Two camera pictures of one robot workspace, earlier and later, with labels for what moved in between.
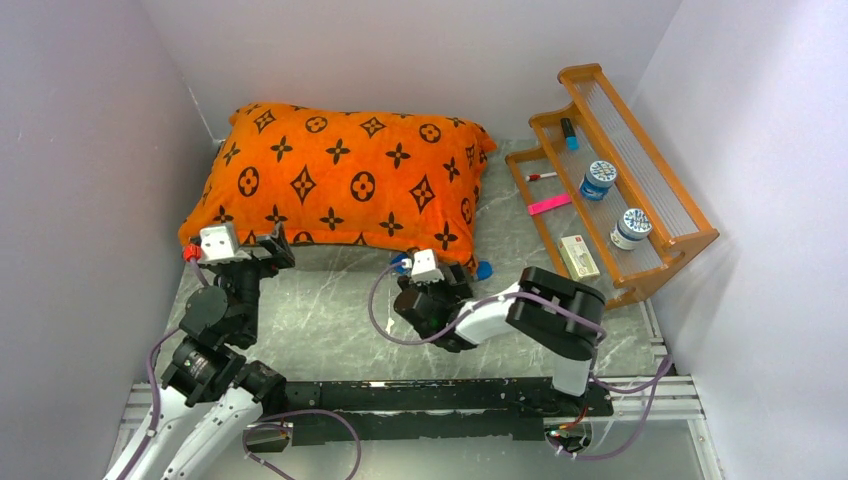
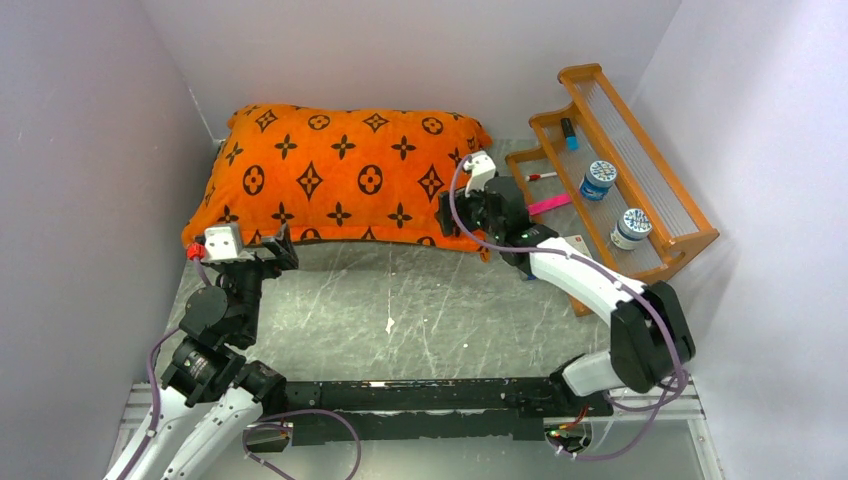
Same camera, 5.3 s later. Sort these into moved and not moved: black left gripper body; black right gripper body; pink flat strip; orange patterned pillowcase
Moved: black right gripper body
Not moved: pink flat strip; black left gripper body; orange patterned pillowcase
